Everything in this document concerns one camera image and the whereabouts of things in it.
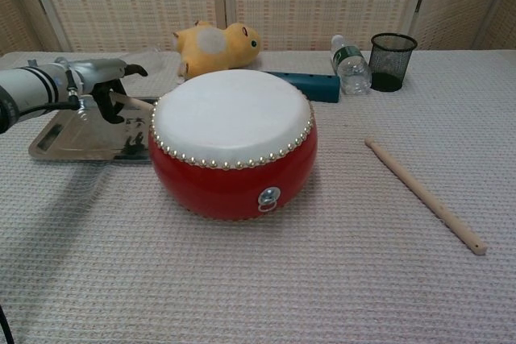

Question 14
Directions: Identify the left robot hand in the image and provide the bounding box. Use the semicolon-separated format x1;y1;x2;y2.
65;57;149;125

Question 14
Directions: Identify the wooden drumstick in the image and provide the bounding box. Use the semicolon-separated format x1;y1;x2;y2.
364;137;489;256
109;91;156;112

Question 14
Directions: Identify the red drum white skin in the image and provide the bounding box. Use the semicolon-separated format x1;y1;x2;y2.
147;69;319;223

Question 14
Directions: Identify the clear plastic cup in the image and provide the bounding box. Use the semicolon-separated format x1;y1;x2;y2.
125;48;164;79

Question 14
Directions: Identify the stainless steel tray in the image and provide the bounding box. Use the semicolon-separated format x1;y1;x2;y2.
27;96;160;164

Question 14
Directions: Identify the beige woven folding screen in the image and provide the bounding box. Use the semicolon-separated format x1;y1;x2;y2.
0;0;516;56

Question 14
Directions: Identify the yellow plush toy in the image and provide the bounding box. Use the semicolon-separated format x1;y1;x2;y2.
168;20;262;81

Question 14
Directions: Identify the teal blue box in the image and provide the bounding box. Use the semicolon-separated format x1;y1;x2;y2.
264;71;341;104

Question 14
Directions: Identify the green label water bottle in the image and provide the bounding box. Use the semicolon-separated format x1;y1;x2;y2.
330;34;372;96

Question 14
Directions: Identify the white woven tablecloth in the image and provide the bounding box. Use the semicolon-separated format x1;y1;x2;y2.
0;50;516;344

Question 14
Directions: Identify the black mesh pen cup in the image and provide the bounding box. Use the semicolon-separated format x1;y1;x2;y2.
369;33;418;93

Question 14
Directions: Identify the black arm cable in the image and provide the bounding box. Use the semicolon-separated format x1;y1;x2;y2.
0;68;82;135

